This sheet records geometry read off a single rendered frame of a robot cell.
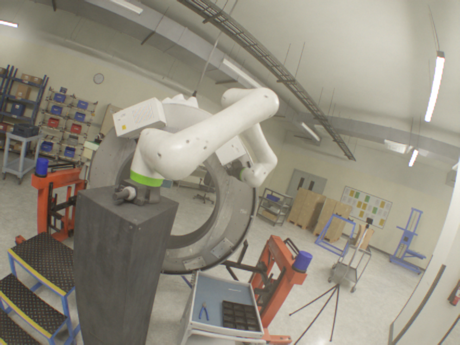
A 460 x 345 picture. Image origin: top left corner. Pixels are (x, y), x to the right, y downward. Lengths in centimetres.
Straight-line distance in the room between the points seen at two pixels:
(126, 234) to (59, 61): 634
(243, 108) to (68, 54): 631
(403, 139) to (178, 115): 532
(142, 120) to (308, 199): 681
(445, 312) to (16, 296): 399
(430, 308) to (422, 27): 359
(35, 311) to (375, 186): 1008
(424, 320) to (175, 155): 315
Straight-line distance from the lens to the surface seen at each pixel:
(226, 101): 87
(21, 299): 159
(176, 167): 52
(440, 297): 306
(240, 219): 154
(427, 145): 585
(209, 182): 607
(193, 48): 471
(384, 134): 584
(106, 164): 171
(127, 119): 145
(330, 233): 729
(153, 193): 71
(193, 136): 56
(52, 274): 145
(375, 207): 958
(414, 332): 321
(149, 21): 449
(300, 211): 767
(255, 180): 108
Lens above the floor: 159
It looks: 4 degrees down
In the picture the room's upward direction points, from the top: 19 degrees clockwise
